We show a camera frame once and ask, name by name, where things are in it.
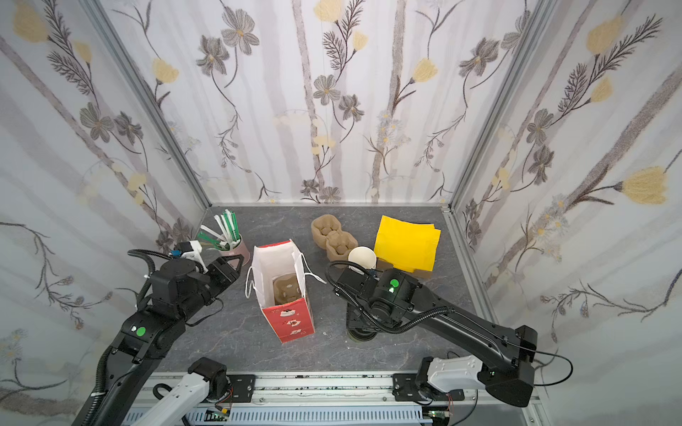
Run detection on black cup lid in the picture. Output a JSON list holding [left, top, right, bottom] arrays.
[[347, 328, 378, 343]]

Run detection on red white paper bag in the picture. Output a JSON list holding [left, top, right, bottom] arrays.
[[244, 240, 318, 344]]

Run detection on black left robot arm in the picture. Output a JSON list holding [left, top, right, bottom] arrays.
[[74, 241, 244, 425]]

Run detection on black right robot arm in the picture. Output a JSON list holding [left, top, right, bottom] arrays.
[[325, 261, 541, 408]]

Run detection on pink straw holder cup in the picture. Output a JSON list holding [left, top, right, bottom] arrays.
[[221, 240, 251, 266]]

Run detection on brown cardboard napkin holder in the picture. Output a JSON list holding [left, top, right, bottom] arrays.
[[376, 257, 433, 280]]

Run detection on stack of paper cups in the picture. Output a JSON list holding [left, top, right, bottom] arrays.
[[347, 247, 378, 270]]

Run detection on yellow napkin stack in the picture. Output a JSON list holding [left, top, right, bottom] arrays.
[[374, 216, 442, 273]]

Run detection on brown pulp cup carrier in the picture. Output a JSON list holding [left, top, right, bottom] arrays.
[[311, 214, 359, 261]]

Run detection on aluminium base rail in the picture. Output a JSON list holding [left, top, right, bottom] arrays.
[[121, 371, 548, 425]]

